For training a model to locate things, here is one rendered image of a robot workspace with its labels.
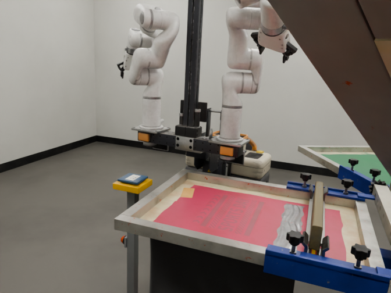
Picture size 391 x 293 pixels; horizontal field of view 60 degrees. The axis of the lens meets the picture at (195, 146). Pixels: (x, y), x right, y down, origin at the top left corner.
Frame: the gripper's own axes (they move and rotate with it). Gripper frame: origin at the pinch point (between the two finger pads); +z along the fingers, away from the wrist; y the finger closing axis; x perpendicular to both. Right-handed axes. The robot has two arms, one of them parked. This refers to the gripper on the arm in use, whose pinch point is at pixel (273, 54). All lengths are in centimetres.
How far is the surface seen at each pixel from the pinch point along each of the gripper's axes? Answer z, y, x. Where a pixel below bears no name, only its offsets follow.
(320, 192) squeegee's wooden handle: 19, -35, 33
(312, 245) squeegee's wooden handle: -1, -40, 53
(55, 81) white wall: 273, 349, 0
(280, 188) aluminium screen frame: 39, -21, 34
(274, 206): 30, -23, 43
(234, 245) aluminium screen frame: -6, -21, 64
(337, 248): 9, -47, 49
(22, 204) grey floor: 189, 204, 141
